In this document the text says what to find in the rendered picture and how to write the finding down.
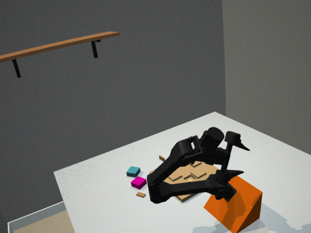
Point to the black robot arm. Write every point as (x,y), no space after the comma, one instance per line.
(182,154)

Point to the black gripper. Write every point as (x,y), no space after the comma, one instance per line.
(222,157)

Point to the teal block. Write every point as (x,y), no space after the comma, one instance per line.
(133,171)

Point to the magenta square block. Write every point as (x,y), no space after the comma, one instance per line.
(138,182)

